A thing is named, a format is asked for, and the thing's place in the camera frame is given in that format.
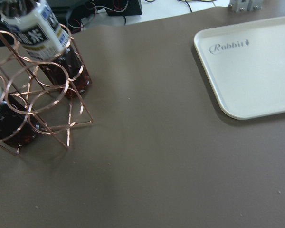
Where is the cream rabbit tray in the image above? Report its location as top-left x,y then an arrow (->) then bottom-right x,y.
194,16 -> 285,120

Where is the tea bottle front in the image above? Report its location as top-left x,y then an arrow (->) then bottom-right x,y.
0,86 -> 37,148

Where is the tea bottle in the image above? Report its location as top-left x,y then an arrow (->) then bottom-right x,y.
0,86 -> 37,148
0,0 -> 92,97

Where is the tea bottle right rear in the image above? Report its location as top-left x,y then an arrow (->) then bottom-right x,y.
0,0 -> 92,97

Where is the copper wire bottle rack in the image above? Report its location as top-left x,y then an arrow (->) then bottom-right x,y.
0,30 -> 93,155

